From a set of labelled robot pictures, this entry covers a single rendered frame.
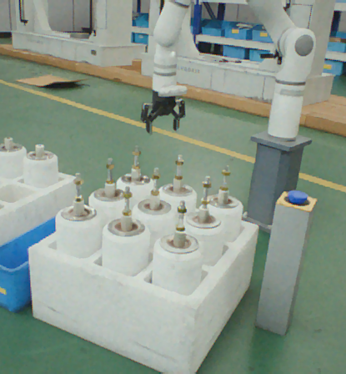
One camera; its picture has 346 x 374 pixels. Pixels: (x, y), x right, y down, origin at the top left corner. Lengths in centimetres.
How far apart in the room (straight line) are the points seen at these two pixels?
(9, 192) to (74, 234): 44
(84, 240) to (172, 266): 21
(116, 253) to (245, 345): 36
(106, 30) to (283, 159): 316
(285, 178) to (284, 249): 52
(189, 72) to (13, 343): 286
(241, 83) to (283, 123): 190
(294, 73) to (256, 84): 184
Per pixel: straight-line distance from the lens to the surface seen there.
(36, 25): 552
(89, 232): 95
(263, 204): 150
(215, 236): 94
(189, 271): 85
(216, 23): 721
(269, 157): 145
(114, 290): 90
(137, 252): 90
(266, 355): 104
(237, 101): 325
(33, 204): 123
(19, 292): 109
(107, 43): 438
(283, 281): 102
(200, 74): 353
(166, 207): 101
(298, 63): 141
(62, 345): 102
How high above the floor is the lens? 68
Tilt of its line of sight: 23 degrees down
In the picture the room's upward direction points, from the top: 4 degrees clockwise
